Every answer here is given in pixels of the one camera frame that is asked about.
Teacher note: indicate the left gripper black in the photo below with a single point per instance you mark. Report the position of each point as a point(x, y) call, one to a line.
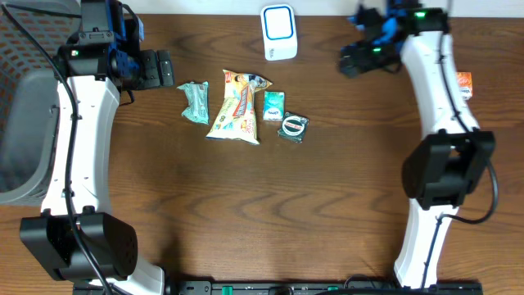
point(154, 79)

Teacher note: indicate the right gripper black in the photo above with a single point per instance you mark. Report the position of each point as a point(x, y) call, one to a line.
point(360, 62)

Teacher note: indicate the teal wipes pack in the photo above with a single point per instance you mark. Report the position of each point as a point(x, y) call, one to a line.
point(197, 110)

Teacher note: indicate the orange tissue pack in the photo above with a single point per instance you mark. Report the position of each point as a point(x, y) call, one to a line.
point(465, 84)

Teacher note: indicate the yellow wet wipes pack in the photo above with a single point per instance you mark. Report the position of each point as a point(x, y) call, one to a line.
point(236, 119)

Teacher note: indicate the teal tissue pack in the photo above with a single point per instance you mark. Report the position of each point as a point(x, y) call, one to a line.
point(274, 103)

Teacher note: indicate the dark green round-label packet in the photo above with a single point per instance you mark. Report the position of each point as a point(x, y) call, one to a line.
point(293, 127)

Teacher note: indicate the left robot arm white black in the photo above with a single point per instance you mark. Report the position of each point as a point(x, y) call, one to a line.
point(75, 237)

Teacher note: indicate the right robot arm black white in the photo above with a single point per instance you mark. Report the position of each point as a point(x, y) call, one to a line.
point(449, 176)

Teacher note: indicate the black mesh plastic basket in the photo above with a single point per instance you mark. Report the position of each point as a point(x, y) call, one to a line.
point(29, 99)

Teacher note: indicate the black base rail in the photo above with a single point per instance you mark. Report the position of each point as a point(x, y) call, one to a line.
point(358, 286)

